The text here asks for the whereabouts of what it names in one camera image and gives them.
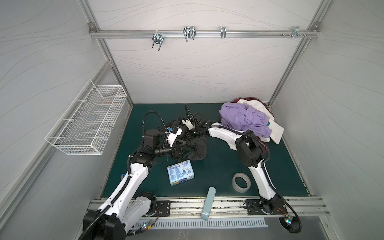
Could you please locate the dark grey cloth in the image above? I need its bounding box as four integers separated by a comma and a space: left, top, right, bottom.
167, 118, 208, 162

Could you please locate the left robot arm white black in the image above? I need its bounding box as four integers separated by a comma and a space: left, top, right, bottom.
79, 118, 186, 240

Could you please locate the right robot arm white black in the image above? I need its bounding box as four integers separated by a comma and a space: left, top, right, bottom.
188, 114, 298, 218

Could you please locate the purple cloth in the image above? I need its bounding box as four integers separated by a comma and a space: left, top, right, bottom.
219, 103, 272, 138

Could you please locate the white cloth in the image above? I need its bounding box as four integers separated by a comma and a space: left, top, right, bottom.
237, 99, 284, 145

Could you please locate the blue printed box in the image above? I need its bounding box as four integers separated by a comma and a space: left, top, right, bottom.
167, 160, 195, 186

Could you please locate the green table mat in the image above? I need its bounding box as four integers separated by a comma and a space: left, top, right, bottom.
102, 104, 308, 198

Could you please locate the light teal slim box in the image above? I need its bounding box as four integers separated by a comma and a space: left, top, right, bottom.
201, 187, 216, 221

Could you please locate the clear tape roll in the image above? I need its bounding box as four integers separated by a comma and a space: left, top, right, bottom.
232, 173, 252, 194

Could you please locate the metal u-bolt clamp middle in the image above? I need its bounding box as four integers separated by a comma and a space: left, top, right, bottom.
183, 26, 197, 42

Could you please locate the metal u-bolt clamp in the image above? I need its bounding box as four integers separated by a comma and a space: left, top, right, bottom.
152, 32, 164, 51
183, 26, 197, 42

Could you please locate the metal u-bolt clamp left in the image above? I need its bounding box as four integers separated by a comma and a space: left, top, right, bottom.
152, 32, 164, 51

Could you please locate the black fan with led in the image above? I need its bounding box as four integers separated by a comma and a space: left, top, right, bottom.
279, 217, 302, 234

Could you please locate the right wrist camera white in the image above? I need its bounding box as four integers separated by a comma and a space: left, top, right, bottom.
182, 119, 195, 131

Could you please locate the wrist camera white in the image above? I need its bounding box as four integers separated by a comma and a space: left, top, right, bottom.
182, 119, 195, 131
167, 127, 183, 147

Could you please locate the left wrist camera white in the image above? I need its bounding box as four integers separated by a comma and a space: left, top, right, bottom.
167, 127, 183, 147

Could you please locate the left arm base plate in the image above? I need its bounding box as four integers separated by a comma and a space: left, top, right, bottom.
143, 201, 171, 217

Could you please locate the white slotted cable duct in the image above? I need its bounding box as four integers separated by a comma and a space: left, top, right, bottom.
152, 218, 269, 230

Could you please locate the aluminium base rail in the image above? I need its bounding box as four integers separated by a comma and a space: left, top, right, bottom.
157, 196, 331, 219

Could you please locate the aluminium cross rail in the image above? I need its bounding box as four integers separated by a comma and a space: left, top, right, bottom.
90, 29, 321, 39

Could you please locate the white wire basket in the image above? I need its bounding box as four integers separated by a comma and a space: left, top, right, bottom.
45, 80, 127, 156

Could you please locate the small metal bracket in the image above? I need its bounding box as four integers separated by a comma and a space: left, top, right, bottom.
221, 27, 227, 39

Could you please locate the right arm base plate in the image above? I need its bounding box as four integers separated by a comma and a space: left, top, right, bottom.
242, 198, 288, 216

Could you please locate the metal bolt bracket right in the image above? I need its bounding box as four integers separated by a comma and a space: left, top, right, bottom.
282, 27, 309, 39

